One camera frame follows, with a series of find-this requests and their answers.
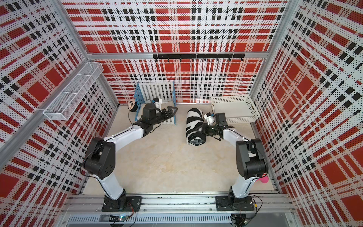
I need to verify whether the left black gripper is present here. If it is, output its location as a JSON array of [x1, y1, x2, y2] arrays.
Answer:
[[151, 106, 179, 126]]

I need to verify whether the grey zebra plush pillowcase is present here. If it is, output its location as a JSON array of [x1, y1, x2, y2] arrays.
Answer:
[[186, 108, 206, 146]]

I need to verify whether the white plastic basket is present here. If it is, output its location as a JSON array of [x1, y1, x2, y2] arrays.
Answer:
[[210, 95, 261, 125]]

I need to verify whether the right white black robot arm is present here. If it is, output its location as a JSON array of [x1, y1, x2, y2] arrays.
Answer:
[[202, 113, 268, 210]]

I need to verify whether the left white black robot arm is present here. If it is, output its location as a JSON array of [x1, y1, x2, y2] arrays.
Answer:
[[82, 103, 178, 211]]

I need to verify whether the blue white toy crib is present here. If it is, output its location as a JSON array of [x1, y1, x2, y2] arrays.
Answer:
[[134, 81, 176, 121]]

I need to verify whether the panda plush toy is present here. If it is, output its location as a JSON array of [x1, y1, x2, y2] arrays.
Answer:
[[127, 98, 138, 113]]

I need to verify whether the white pink plush doll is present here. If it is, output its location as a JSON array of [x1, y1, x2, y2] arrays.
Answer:
[[258, 176, 269, 183]]

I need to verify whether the green circuit board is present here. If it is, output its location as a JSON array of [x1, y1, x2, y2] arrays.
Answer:
[[109, 215, 129, 222]]

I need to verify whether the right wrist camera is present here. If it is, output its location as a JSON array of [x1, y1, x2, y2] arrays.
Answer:
[[203, 113, 215, 125]]

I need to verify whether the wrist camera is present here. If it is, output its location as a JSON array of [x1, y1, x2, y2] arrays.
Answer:
[[203, 113, 215, 125], [152, 98, 162, 112]]

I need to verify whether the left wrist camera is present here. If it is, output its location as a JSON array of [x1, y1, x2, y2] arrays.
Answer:
[[152, 98, 162, 112]]

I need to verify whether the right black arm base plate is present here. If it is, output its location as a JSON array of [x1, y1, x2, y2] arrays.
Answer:
[[215, 195, 255, 211]]

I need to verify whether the black hook rail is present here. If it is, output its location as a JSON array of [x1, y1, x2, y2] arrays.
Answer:
[[153, 53, 246, 60]]

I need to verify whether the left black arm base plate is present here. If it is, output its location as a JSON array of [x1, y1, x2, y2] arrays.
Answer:
[[102, 196, 143, 212]]

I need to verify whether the white wire mesh shelf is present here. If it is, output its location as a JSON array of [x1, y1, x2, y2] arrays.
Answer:
[[43, 61, 104, 121]]

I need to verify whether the aluminium mounting rail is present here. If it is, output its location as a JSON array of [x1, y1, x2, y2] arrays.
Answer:
[[57, 192, 300, 227]]

